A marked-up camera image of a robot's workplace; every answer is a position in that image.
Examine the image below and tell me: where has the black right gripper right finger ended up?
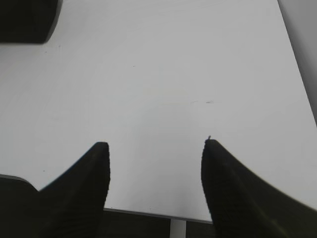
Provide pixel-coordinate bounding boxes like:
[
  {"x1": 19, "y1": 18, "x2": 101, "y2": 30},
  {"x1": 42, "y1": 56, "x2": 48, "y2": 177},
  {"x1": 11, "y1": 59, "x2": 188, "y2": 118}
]
[{"x1": 201, "y1": 138, "x2": 317, "y2": 238}]

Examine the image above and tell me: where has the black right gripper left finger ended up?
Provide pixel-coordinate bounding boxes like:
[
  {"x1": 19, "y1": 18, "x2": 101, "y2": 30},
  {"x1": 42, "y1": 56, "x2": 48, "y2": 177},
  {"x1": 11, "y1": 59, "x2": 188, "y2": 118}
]
[{"x1": 39, "y1": 142, "x2": 110, "y2": 238}]

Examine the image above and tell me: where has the black tote bag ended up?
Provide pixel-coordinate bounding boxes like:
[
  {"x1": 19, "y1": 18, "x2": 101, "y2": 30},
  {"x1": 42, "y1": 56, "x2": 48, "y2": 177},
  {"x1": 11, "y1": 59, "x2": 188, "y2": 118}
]
[{"x1": 0, "y1": 0, "x2": 63, "y2": 44}]

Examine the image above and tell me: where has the white table leg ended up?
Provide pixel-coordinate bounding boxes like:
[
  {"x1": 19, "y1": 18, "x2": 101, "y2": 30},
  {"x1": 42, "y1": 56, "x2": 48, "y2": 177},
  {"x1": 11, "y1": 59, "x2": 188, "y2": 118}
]
[{"x1": 169, "y1": 219, "x2": 186, "y2": 238}]

